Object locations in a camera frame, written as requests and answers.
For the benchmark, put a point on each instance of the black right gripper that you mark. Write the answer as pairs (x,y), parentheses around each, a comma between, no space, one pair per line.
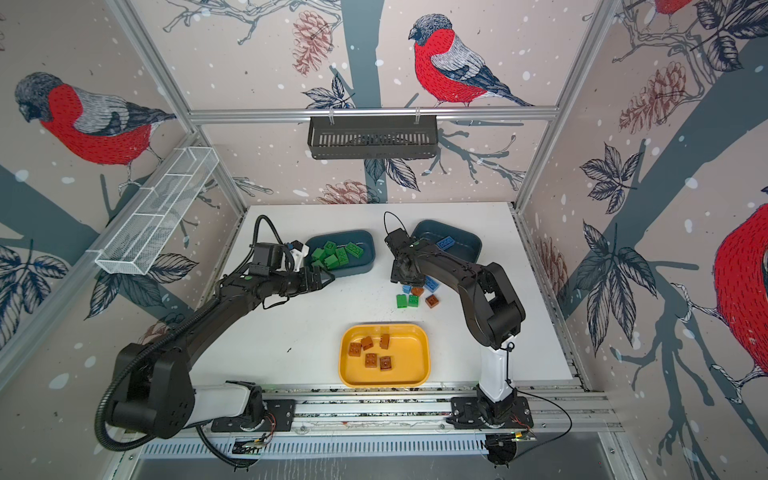
(395,273)

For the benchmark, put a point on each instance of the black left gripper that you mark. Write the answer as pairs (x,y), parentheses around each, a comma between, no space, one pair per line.
(307,285)

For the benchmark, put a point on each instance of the green two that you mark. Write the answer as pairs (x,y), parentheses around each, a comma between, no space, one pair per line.
(342,256)

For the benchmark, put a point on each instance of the blue lego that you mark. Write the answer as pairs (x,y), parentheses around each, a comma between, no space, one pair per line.
(446,243)

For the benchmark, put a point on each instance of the long green lego brick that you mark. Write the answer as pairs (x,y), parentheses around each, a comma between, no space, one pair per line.
(354,250)

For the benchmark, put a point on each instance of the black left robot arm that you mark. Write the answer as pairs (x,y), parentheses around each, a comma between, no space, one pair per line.
(151,394)

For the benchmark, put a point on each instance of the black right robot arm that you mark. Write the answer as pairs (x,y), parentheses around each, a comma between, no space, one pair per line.
(492,310)

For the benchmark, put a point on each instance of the brown lego brick far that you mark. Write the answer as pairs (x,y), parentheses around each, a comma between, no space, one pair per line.
(432,301)

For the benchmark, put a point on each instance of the left dark teal bin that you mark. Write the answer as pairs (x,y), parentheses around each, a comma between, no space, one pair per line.
(355,266)

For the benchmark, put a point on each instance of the dark teal bin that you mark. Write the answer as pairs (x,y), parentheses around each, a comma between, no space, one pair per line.
(355,266)
(460,243)

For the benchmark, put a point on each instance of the right dark teal bin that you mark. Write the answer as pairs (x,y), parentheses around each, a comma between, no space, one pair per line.
(460,243)

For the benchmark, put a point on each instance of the yellow plastic tray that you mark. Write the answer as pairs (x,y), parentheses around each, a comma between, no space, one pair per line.
(409,349)

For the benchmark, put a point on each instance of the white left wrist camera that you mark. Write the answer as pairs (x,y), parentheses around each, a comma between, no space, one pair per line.
(295,255)

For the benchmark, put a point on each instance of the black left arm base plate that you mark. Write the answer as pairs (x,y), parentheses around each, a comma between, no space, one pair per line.
(271,416)

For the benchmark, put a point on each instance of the black hanging wire basket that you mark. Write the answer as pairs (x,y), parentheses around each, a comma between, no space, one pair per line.
(373,137)

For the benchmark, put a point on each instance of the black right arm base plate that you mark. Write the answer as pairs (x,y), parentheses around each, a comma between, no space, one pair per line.
(479,412)

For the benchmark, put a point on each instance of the white wire mesh shelf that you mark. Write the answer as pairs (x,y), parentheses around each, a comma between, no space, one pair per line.
(141,238)

